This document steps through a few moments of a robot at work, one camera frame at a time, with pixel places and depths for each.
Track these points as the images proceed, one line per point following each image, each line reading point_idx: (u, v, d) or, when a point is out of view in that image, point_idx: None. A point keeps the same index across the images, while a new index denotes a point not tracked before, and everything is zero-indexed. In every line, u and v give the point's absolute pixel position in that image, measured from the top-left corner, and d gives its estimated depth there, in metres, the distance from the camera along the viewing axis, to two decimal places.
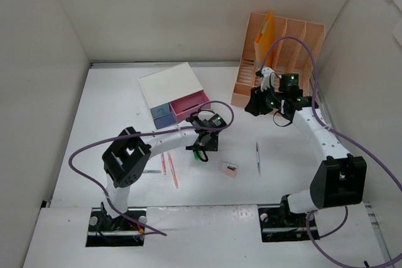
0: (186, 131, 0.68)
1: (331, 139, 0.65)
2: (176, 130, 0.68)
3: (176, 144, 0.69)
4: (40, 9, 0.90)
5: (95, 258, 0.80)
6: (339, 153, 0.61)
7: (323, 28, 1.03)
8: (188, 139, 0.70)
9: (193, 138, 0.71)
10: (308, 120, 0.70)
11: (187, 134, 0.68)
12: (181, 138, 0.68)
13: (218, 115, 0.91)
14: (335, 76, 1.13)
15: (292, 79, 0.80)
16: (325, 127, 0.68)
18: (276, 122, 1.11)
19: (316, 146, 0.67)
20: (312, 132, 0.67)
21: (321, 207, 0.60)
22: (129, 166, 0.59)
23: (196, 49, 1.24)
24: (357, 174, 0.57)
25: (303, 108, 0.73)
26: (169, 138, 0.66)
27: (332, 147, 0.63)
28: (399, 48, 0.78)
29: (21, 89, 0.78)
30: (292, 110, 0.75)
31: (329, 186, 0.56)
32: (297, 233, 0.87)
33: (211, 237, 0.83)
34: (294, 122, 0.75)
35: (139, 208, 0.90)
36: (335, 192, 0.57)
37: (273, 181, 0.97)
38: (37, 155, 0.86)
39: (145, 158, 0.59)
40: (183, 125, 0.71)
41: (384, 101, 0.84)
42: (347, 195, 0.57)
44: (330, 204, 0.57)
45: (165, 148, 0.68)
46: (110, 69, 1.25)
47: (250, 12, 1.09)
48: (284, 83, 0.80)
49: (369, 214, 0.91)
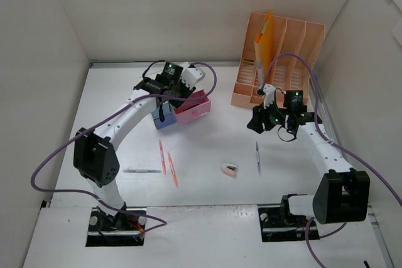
0: (141, 101, 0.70)
1: (334, 152, 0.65)
2: (130, 105, 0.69)
3: (135, 118, 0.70)
4: (41, 9, 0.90)
5: (95, 257, 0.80)
6: (341, 167, 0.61)
7: (323, 28, 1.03)
8: (146, 108, 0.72)
9: (151, 104, 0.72)
10: (311, 134, 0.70)
11: (143, 104, 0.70)
12: (139, 110, 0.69)
13: (169, 64, 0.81)
14: (336, 75, 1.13)
15: (296, 95, 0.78)
16: (328, 140, 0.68)
18: (281, 137, 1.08)
19: (318, 160, 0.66)
20: (315, 145, 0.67)
21: (323, 223, 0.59)
22: (101, 162, 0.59)
23: (196, 49, 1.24)
24: (360, 190, 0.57)
25: (306, 122, 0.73)
26: (125, 118, 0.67)
27: (335, 161, 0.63)
28: (400, 48, 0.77)
29: (21, 89, 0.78)
30: (296, 125, 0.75)
31: (331, 201, 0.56)
32: (297, 233, 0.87)
33: (211, 237, 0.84)
34: (298, 136, 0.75)
35: (139, 208, 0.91)
36: (337, 208, 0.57)
37: (274, 181, 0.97)
38: (37, 154, 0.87)
39: (110, 149, 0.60)
40: (137, 96, 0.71)
41: (385, 101, 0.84)
42: (349, 211, 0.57)
44: (331, 219, 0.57)
45: (126, 132, 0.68)
46: (110, 69, 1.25)
47: (250, 12, 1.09)
48: (288, 100, 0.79)
49: (369, 214, 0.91)
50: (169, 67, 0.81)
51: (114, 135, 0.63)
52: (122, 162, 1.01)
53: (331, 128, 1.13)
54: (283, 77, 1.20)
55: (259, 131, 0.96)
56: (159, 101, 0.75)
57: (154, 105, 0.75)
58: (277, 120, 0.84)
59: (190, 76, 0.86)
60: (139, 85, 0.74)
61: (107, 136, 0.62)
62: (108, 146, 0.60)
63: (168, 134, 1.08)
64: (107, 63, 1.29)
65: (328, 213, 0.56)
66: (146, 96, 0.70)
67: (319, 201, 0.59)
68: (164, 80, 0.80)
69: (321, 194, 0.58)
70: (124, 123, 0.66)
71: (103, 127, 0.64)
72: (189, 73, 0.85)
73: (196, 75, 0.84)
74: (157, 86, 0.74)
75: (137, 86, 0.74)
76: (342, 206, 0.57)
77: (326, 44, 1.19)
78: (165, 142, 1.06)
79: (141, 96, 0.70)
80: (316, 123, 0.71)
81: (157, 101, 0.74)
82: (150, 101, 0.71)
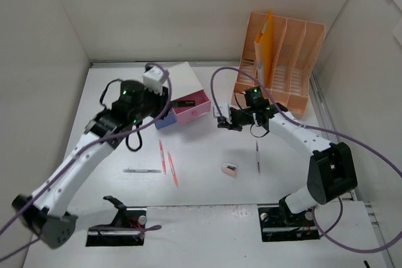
0: (87, 152, 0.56)
1: (310, 134, 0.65)
2: (75, 159, 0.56)
3: (88, 169, 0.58)
4: (41, 9, 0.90)
5: (95, 257, 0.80)
6: (322, 144, 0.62)
7: (323, 28, 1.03)
8: (98, 155, 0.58)
9: (103, 152, 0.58)
10: (282, 123, 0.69)
11: (91, 154, 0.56)
12: (86, 163, 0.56)
13: (122, 91, 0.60)
14: (336, 75, 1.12)
15: (255, 91, 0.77)
16: (300, 125, 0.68)
18: (254, 134, 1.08)
19: (298, 145, 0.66)
20: (291, 133, 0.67)
21: (325, 203, 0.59)
22: (44, 236, 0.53)
23: (196, 49, 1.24)
24: (345, 160, 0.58)
25: (274, 115, 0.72)
26: (69, 177, 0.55)
27: (315, 141, 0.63)
28: (399, 48, 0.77)
29: (22, 88, 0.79)
30: (265, 121, 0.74)
31: (325, 178, 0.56)
32: (297, 233, 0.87)
33: (211, 236, 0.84)
34: (270, 130, 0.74)
35: (139, 208, 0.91)
36: (333, 184, 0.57)
37: (274, 181, 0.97)
38: (37, 154, 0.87)
39: (49, 223, 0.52)
40: (85, 142, 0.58)
41: (385, 101, 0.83)
42: (345, 183, 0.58)
44: (333, 196, 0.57)
45: (76, 188, 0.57)
46: (111, 69, 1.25)
47: (250, 12, 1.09)
48: (249, 98, 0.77)
49: (369, 214, 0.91)
50: (124, 95, 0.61)
51: (53, 204, 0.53)
52: (122, 162, 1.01)
53: (331, 128, 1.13)
54: (283, 77, 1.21)
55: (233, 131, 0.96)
56: (116, 142, 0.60)
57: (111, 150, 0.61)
58: (247, 123, 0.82)
59: (152, 83, 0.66)
60: (89, 126, 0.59)
61: (45, 207, 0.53)
62: (48, 219, 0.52)
63: (167, 134, 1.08)
64: (107, 63, 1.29)
65: (327, 191, 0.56)
66: (93, 145, 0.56)
67: (314, 183, 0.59)
68: (120, 112, 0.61)
69: (314, 176, 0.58)
70: (67, 184, 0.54)
71: (43, 187, 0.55)
72: (147, 79, 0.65)
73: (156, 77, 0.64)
74: (115, 125, 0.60)
75: (88, 128, 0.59)
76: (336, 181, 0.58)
77: (327, 44, 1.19)
78: (165, 142, 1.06)
79: (86, 145, 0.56)
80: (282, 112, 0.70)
81: (114, 144, 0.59)
82: (100, 149, 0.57)
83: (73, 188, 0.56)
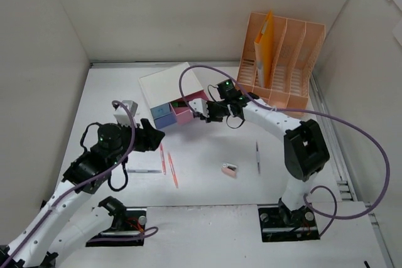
0: (64, 202, 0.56)
1: (281, 115, 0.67)
2: (50, 210, 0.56)
3: (65, 219, 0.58)
4: (41, 9, 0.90)
5: (95, 258, 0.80)
6: (293, 123, 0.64)
7: (323, 28, 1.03)
8: (75, 205, 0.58)
9: (80, 201, 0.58)
10: (256, 110, 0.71)
11: (67, 204, 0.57)
12: (63, 213, 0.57)
13: (99, 137, 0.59)
14: (336, 75, 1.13)
15: (227, 84, 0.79)
16: (272, 108, 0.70)
18: (230, 126, 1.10)
19: (272, 128, 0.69)
20: (265, 118, 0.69)
21: (305, 179, 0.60)
22: None
23: (196, 49, 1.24)
24: (315, 135, 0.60)
25: (247, 103, 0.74)
26: (44, 229, 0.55)
27: (286, 122, 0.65)
28: (399, 48, 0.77)
29: (21, 88, 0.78)
30: (240, 110, 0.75)
31: (298, 152, 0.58)
32: (297, 233, 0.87)
33: (211, 237, 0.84)
34: (247, 119, 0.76)
35: (139, 208, 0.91)
36: (308, 157, 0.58)
37: (274, 181, 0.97)
38: (37, 155, 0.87)
39: None
40: (61, 192, 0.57)
41: (385, 101, 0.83)
42: (318, 156, 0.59)
44: (308, 169, 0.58)
45: (54, 237, 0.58)
46: (110, 69, 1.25)
47: (250, 12, 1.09)
48: (222, 91, 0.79)
49: (369, 214, 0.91)
50: (100, 141, 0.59)
51: (29, 257, 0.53)
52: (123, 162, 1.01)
53: (331, 128, 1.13)
54: (283, 77, 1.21)
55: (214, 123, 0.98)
56: (94, 188, 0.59)
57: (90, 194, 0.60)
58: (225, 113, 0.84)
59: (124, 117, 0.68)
60: (66, 174, 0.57)
61: (21, 258, 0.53)
62: None
63: (168, 134, 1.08)
64: (107, 63, 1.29)
65: (302, 164, 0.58)
66: (68, 195, 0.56)
67: (291, 160, 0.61)
68: (98, 156, 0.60)
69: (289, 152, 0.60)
70: (43, 237, 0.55)
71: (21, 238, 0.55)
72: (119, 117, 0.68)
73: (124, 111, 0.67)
74: (95, 172, 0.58)
75: (65, 176, 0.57)
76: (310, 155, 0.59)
77: (327, 44, 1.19)
78: (165, 142, 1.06)
79: (61, 196, 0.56)
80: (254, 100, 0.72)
81: (92, 190, 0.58)
82: (76, 199, 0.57)
83: (50, 239, 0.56)
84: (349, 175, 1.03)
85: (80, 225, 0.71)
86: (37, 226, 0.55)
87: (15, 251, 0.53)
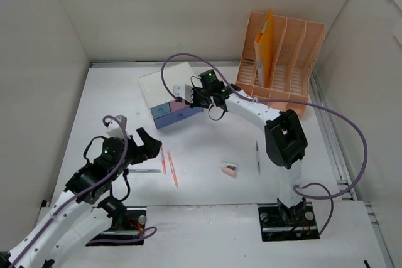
0: (65, 211, 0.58)
1: (262, 107, 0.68)
2: (52, 219, 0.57)
3: (64, 230, 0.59)
4: (41, 8, 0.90)
5: (95, 257, 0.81)
6: (273, 114, 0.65)
7: (323, 27, 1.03)
8: (75, 214, 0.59)
9: (81, 211, 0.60)
10: (238, 101, 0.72)
11: (68, 213, 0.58)
12: (63, 222, 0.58)
13: (103, 149, 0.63)
14: (336, 75, 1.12)
15: (210, 76, 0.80)
16: (253, 100, 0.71)
18: (213, 117, 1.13)
19: (254, 120, 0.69)
20: (246, 108, 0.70)
21: (286, 166, 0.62)
22: None
23: (196, 49, 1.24)
24: (294, 124, 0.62)
25: (229, 95, 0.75)
26: (46, 237, 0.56)
27: (266, 113, 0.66)
28: (399, 48, 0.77)
29: (22, 88, 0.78)
30: (222, 102, 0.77)
31: (277, 141, 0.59)
32: (296, 233, 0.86)
33: (211, 236, 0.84)
34: (230, 110, 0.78)
35: (140, 207, 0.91)
36: (286, 145, 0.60)
37: (274, 181, 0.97)
38: (37, 154, 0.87)
39: None
40: (61, 203, 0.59)
41: (385, 101, 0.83)
42: (297, 144, 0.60)
44: (287, 157, 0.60)
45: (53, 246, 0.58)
46: (110, 69, 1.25)
47: (250, 11, 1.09)
48: (205, 83, 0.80)
49: (369, 214, 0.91)
50: (105, 153, 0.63)
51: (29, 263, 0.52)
52: None
53: (331, 128, 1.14)
54: (283, 76, 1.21)
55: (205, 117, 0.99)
56: (94, 198, 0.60)
57: (90, 204, 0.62)
58: (208, 103, 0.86)
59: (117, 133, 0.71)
60: (68, 183, 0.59)
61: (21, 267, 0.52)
62: None
63: (168, 133, 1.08)
64: (107, 63, 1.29)
65: (281, 152, 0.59)
66: (70, 203, 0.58)
67: (272, 149, 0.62)
68: (100, 168, 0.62)
69: (269, 142, 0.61)
70: (44, 243, 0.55)
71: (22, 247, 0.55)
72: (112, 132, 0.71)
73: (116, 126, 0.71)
74: (95, 182, 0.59)
75: (66, 185, 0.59)
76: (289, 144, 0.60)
77: (327, 44, 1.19)
78: (165, 142, 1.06)
79: (63, 204, 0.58)
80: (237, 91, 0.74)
81: (92, 200, 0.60)
82: (77, 207, 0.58)
83: (50, 248, 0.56)
84: (349, 174, 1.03)
85: (77, 230, 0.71)
86: (38, 235, 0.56)
87: (16, 259, 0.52)
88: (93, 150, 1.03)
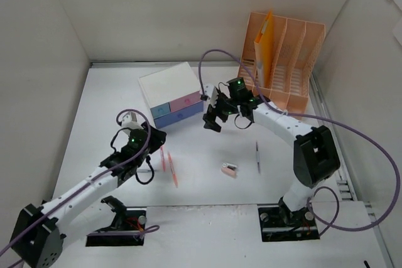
0: (102, 180, 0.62)
1: (292, 121, 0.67)
2: (88, 184, 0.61)
3: (93, 198, 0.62)
4: (41, 8, 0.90)
5: (95, 258, 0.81)
6: (304, 129, 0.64)
7: (324, 27, 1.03)
8: (107, 187, 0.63)
9: (112, 185, 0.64)
10: (266, 113, 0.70)
11: (103, 182, 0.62)
12: (97, 190, 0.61)
13: (131, 138, 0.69)
14: (336, 75, 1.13)
15: (239, 83, 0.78)
16: (282, 113, 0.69)
18: (239, 126, 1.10)
19: (282, 133, 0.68)
20: (275, 121, 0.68)
21: (311, 186, 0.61)
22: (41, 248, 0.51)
23: (196, 49, 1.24)
24: (326, 142, 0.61)
25: (258, 105, 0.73)
26: (80, 197, 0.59)
27: (296, 127, 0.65)
28: (399, 48, 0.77)
29: (21, 88, 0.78)
30: (249, 112, 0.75)
31: (309, 160, 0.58)
32: (296, 233, 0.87)
33: (210, 236, 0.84)
34: (255, 121, 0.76)
35: (139, 208, 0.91)
36: (318, 166, 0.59)
37: (274, 181, 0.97)
38: (37, 155, 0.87)
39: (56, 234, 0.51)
40: (98, 173, 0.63)
41: (385, 100, 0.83)
42: (327, 164, 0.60)
44: (317, 178, 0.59)
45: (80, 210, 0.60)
46: (110, 69, 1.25)
47: (250, 12, 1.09)
48: (233, 90, 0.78)
49: (369, 214, 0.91)
50: (131, 142, 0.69)
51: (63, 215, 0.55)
52: None
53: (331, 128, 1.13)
54: (283, 77, 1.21)
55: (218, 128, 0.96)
56: (122, 179, 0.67)
57: (115, 185, 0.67)
58: (230, 112, 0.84)
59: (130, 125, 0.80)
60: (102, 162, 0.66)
61: (55, 217, 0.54)
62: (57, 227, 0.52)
63: (168, 133, 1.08)
64: (107, 63, 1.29)
65: (311, 172, 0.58)
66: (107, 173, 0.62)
67: (300, 167, 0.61)
68: (127, 154, 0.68)
69: (298, 159, 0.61)
70: (78, 203, 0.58)
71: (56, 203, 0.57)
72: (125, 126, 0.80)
73: (127, 118, 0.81)
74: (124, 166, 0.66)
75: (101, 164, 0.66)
76: (320, 164, 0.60)
77: (327, 44, 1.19)
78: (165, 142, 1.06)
79: (100, 174, 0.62)
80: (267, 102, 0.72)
81: (119, 181, 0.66)
82: (112, 179, 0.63)
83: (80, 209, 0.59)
84: (349, 175, 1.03)
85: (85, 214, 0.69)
86: (74, 194, 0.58)
87: (50, 211, 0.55)
88: (120, 139, 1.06)
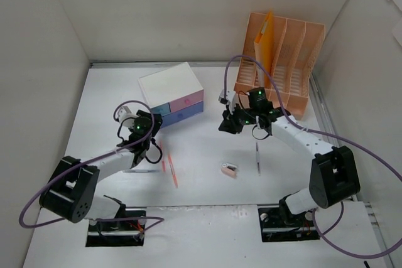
0: (124, 151, 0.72)
1: (312, 137, 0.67)
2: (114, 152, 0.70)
3: (115, 166, 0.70)
4: (41, 8, 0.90)
5: (95, 258, 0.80)
6: (325, 148, 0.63)
7: (323, 28, 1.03)
8: (125, 159, 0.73)
9: (129, 159, 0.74)
10: (285, 127, 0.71)
11: (125, 154, 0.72)
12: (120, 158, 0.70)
13: (137, 125, 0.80)
14: (336, 75, 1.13)
15: (260, 94, 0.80)
16: (303, 128, 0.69)
18: (255, 137, 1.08)
19: (300, 148, 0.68)
20: (294, 136, 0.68)
21: (326, 207, 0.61)
22: (83, 187, 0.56)
23: (196, 49, 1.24)
24: (347, 163, 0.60)
25: (277, 118, 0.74)
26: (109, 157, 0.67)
27: (316, 145, 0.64)
28: (399, 48, 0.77)
29: (21, 89, 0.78)
30: (267, 123, 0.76)
31: (326, 182, 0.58)
32: (297, 233, 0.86)
33: (210, 236, 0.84)
34: (273, 134, 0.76)
35: (139, 208, 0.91)
36: (335, 189, 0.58)
37: (274, 181, 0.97)
38: (37, 155, 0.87)
39: (95, 176, 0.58)
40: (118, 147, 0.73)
41: (385, 100, 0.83)
42: (345, 187, 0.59)
44: (333, 201, 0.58)
45: (105, 172, 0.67)
46: (110, 69, 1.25)
47: (250, 12, 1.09)
48: (253, 100, 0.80)
49: (369, 214, 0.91)
50: (137, 128, 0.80)
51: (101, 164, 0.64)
52: None
53: (331, 128, 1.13)
54: (283, 77, 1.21)
55: (235, 132, 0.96)
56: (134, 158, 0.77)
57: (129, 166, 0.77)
58: (247, 122, 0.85)
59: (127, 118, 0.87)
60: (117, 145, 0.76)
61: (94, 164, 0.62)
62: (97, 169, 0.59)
63: (168, 133, 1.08)
64: (107, 64, 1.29)
65: (328, 195, 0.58)
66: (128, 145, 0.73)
67: (318, 187, 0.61)
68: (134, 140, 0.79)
69: (316, 179, 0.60)
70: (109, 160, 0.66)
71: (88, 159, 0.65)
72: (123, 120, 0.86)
73: (122, 113, 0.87)
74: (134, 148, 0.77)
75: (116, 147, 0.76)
76: (337, 186, 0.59)
77: (327, 44, 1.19)
78: (165, 142, 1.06)
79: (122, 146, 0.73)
80: (287, 116, 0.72)
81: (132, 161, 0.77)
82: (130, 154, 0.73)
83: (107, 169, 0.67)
84: None
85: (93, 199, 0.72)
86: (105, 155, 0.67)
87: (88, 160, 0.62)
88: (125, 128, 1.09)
